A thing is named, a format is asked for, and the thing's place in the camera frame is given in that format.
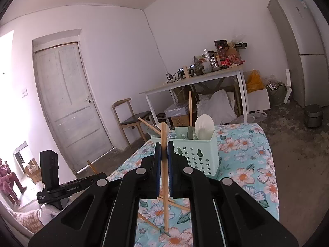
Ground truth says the wooden chair with dark seat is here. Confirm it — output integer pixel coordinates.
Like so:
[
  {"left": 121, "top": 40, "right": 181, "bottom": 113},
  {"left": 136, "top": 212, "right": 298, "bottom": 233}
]
[{"left": 112, "top": 98, "right": 155, "bottom": 147}]

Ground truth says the white rice paddle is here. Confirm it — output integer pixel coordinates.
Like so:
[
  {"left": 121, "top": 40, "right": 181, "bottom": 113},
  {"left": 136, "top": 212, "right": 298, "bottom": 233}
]
[{"left": 195, "top": 114, "right": 215, "bottom": 140}]

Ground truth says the white cardboard box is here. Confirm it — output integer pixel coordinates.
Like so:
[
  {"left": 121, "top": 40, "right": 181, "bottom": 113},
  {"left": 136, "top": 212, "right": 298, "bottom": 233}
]
[{"left": 247, "top": 87, "right": 271, "bottom": 111}]

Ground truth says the green plastic utensil holder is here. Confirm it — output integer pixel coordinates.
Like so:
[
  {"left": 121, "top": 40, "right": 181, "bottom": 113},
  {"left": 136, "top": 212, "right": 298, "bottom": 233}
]
[{"left": 150, "top": 126, "right": 220, "bottom": 177}]

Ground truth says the white wooden door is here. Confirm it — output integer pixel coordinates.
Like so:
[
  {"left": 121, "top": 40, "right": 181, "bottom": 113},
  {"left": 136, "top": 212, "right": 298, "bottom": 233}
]
[{"left": 33, "top": 41, "right": 114, "bottom": 173}]

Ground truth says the cardboard box on desk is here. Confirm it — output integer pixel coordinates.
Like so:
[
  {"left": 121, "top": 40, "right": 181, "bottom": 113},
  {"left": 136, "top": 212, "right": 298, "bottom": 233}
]
[{"left": 227, "top": 47, "right": 242, "bottom": 63}]

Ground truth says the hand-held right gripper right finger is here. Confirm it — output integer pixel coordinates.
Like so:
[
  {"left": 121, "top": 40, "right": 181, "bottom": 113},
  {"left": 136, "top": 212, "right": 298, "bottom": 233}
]
[{"left": 167, "top": 141, "right": 300, "bottom": 247}]

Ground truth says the olive green bag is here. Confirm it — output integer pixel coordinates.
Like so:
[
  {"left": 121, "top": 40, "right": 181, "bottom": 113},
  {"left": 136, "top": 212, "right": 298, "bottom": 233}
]
[{"left": 266, "top": 82, "right": 288, "bottom": 106}]

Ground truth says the grey rice cooker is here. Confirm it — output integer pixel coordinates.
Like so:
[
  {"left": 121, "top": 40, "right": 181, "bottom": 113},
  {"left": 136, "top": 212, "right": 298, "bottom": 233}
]
[{"left": 304, "top": 104, "right": 323, "bottom": 128}]

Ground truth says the white pillow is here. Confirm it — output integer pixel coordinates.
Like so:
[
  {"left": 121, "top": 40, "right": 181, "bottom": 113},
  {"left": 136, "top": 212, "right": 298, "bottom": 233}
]
[{"left": 197, "top": 90, "right": 237, "bottom": 124}]

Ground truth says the red label bottle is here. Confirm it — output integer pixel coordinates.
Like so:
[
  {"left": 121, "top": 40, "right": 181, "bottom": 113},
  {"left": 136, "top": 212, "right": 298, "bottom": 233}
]
[{"left": 218, "top": 46, "right": 231, "bottom": 69}]

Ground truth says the yellow plastic bag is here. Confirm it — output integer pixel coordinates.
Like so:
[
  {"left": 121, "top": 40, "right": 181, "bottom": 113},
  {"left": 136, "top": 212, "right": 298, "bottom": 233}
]
[{"left": 246, "top": 70, "right": 265, "bottom": 93}]

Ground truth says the single wooden chopstick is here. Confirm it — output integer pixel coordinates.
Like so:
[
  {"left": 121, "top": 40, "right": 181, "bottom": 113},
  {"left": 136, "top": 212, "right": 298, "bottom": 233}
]
[
  {"left": 158, "top": 197, "right": 191, "bottom": 211},
  {"left": 138, "top": 213, "right": 161, "bottom": 230},
  {"left": 87, "top": 160, "right": 98, "bottom": 176},
  {"left": 138, "top": 117, "right": 162, "bottom": 134},
  {"left": 188, "top": 91, "right": 194, "bottom": 127},
  {"left": 160, "top": 123, "right": 170, "bottom": 233}
]

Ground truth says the person's left hand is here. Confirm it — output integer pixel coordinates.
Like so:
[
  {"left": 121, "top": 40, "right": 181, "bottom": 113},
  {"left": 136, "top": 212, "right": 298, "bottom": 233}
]
[{"left": 38, "top": 203, "right": 63, "bottom": 225}]

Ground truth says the wrapped flat grey box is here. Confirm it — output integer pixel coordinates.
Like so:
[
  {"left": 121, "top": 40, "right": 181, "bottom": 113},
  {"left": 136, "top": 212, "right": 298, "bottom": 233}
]
[{"left": 164, "top": 102, "right": 192, "bottom": 117}]

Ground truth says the grey refrigerator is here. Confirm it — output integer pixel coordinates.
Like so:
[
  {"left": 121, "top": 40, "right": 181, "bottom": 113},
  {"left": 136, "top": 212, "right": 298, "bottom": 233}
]
[{"left": 267, "top": 0, "right": 329, "bottom": 108}]

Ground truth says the white desk with wooden top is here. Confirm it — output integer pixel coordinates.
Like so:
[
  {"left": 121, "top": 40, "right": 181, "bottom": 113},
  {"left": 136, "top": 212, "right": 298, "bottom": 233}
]
[{"left": 139, "top": 65, "right": 248, "bottom": 124}]

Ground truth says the white plastic panel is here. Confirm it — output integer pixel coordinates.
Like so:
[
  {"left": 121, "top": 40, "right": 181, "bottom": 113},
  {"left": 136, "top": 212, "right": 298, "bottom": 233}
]
[{"left": 284, "top": 69, "right": 293, "bottom": 104}]

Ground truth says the small cardboard box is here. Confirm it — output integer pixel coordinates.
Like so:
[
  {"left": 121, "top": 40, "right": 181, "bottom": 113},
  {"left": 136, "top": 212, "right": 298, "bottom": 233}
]
[{"left": 171, "top": 114, "right": 192, "bottom": 128}]

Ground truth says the floral blue blanket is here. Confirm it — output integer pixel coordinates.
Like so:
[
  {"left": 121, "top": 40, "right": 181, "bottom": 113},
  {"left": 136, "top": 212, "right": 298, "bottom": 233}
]
[{"left": 107, "top": 123, "right": 279, "bottom": 247}]

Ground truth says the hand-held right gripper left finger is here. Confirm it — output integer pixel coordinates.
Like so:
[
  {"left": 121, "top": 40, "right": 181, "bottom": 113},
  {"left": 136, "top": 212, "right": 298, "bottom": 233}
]
[{"left": 28, "top": 142, "right": 163, "bottom": 247}]

